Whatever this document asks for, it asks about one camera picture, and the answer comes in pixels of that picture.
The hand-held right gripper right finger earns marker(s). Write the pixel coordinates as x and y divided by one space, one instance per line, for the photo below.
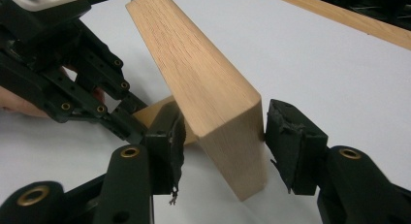
349 185

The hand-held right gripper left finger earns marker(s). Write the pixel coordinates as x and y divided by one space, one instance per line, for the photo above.
129 185

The small wooden box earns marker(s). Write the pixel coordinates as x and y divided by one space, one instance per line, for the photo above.
200 81

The white table sheet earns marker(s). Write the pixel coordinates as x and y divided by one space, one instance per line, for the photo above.
323 75

